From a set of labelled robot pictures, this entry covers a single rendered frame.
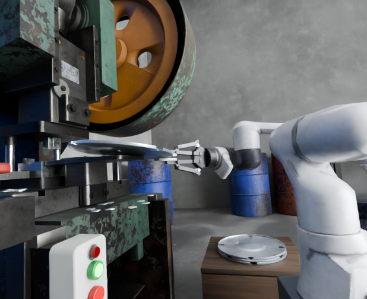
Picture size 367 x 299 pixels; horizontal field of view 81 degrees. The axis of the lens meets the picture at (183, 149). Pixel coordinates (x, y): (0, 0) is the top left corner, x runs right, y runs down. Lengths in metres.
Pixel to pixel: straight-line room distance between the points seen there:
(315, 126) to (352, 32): 4.19
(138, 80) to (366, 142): 0.92
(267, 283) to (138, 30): 1.22
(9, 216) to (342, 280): 0.57
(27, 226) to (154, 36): 0.96
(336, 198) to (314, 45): 4.01
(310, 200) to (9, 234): 0.53
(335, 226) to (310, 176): 0.11
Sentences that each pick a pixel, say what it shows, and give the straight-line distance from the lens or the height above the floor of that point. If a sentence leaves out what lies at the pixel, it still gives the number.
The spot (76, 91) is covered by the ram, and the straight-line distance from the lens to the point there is 0.82.
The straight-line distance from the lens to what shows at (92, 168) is 0.67.
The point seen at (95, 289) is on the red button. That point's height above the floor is 0.55.
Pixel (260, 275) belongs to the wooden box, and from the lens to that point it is 0.95.
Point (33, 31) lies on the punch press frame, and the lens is 0.71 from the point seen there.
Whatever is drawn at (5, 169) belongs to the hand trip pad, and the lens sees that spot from 0.41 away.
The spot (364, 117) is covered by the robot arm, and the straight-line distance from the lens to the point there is 0.46.
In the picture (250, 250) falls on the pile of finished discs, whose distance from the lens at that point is 1.04.
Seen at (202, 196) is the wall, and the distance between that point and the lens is 3.97.
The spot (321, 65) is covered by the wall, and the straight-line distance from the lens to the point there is 4.32.
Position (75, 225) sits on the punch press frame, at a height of 0.63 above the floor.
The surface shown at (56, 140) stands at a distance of 0.81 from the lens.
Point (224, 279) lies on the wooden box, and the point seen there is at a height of 0.31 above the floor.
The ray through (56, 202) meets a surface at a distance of 0.63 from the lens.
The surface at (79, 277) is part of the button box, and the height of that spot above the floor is 0.58.
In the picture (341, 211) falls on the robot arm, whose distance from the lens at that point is 0.52.
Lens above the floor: 0.74
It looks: 5 degrees up
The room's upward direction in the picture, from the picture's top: 4 degrees counter-clockwise
